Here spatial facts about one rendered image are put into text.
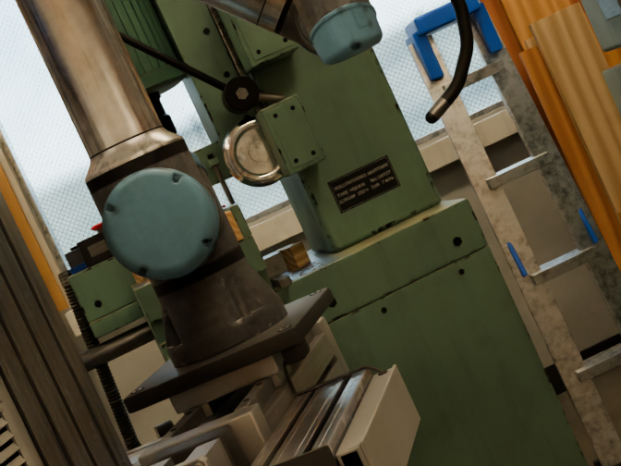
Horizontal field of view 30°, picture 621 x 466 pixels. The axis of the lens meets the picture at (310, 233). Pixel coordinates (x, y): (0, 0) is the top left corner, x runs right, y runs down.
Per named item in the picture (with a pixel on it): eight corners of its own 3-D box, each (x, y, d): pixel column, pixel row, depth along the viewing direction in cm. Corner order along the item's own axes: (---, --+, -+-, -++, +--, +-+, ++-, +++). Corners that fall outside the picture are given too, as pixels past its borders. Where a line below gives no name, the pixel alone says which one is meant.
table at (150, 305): (96, 324, 243) (83, 299, 243) (227, 263, 248) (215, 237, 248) (95, 350, 184) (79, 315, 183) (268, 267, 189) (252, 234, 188)
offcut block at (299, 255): (299, 264, 214) (290, 244, 213) (310, 261, 211) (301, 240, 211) (287, 272, 211) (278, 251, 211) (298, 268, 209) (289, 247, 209)
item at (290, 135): (282, 178, 203) (252, 116, 202) (317, 162, 204) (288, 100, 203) (290, 175, 194) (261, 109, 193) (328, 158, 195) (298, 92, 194)
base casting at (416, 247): (167, 367, 232) (148, 325, 231) (419, 245, 242) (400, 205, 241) (184, 395, 188) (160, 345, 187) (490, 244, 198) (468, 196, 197)
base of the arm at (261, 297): (272, 331, 131) (235, 251, 130) (157, 379, 135) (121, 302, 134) (298, 302, 146) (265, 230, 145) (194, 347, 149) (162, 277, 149)
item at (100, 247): (73, 274, 219) (60, 247, 218) (127, 249, 221) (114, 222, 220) (71, 275, 206) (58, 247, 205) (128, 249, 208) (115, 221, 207)
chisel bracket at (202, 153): (166, 215, 214) (147, 174, 213) (235, 184, 216) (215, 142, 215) (169, 214, 206) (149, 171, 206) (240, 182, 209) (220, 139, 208)
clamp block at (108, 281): (89, 318, 221) (68, 275, 220) (153, 288, 223) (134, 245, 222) (88, 324, 206) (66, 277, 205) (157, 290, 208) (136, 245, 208)
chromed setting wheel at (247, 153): (240, 199, 202) (210, 134, 201) (303, 169, 204) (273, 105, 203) (242, 198, 199) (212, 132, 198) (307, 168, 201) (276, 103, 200)
